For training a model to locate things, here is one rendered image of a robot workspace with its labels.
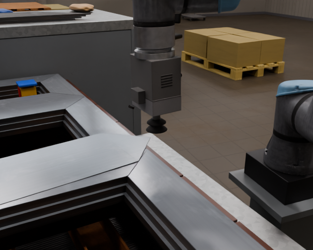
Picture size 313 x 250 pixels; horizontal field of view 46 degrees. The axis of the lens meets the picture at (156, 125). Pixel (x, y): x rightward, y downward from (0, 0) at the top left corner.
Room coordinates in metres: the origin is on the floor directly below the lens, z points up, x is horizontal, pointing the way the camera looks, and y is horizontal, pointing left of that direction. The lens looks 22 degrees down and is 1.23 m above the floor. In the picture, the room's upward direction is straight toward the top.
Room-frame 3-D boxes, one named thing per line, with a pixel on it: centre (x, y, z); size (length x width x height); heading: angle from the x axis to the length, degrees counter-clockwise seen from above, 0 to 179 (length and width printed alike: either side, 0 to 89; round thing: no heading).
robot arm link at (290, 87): (0.90, -0.37, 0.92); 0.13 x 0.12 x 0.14; 12
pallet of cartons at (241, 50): (5.23, -1.04, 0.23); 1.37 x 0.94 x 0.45; 22
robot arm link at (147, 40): (0.69, 0.01, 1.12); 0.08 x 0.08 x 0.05
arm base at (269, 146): (0.91, -0.37, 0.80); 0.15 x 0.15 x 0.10
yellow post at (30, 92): (1.23, 0.45, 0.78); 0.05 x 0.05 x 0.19; 28
